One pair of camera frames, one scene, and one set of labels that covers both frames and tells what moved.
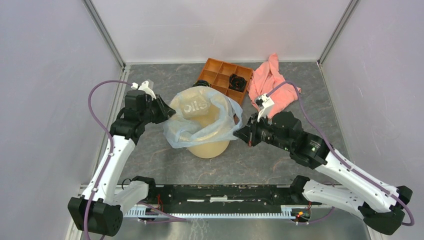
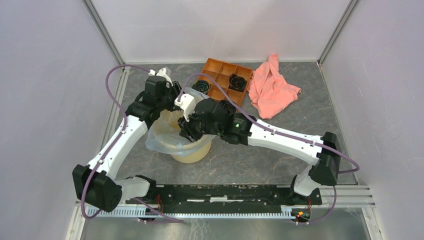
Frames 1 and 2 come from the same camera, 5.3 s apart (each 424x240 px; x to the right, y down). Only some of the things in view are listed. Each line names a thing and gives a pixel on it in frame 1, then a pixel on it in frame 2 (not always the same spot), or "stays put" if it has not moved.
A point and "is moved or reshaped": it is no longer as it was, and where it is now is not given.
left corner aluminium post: [104, 32] stays put
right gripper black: [243, 133] → [186, 130]
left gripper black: [165, 111] → [175, 89]
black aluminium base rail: [259, 200] stays put
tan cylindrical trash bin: [203, 120] is moved or reshaped
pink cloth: [266, 77] stays put
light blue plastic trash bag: [203, 115] is moved or reshaped
